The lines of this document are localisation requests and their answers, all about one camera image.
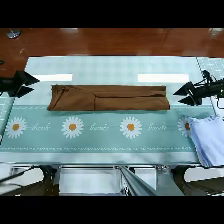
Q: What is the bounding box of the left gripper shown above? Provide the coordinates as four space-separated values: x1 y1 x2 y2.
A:
0 70 41 99

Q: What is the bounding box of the brown T-shirt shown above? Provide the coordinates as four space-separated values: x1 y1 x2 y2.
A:
46 84 171 112

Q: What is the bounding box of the silver frame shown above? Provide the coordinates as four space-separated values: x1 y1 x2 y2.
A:
0 161 224 197

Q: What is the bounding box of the light blue garment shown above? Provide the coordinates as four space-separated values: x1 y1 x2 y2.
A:
187 115 224 168

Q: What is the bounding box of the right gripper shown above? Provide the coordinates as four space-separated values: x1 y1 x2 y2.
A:
172 78 224 107

